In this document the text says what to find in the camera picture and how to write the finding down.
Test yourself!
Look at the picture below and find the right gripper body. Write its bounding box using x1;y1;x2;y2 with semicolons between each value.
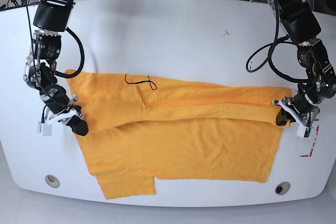
41;95;84;126

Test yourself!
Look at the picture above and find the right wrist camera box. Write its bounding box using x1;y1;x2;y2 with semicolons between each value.
37;122;52;136

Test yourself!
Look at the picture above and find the table grommet hole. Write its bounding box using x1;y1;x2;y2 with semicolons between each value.
45;175;60;188
275;182;291;195

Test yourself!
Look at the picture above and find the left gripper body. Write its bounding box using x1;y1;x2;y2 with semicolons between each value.
272;95;319;127

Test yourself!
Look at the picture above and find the right table grommet hole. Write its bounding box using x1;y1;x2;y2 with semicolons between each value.
275;182;291;195

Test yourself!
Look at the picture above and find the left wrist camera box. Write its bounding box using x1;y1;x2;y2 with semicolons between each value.
297;124;313;138

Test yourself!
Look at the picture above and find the left table grommet hole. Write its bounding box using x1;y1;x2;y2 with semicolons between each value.
45;175;60;188

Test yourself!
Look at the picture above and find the yellow T-shirt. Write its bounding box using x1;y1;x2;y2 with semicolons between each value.
67;72;292;199

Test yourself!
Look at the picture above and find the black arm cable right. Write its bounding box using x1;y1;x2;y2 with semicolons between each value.
55;27;86;78

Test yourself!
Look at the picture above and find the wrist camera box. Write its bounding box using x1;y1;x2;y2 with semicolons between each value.
297;124;313;138
37;122;52;136

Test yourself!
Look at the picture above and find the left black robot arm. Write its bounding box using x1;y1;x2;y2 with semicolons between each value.
268;0;335;128

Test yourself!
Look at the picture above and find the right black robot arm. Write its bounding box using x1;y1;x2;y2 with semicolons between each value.
23;0;88;136

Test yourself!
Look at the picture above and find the red tape rectangle marking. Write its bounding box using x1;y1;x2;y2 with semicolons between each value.
299;124;320;157

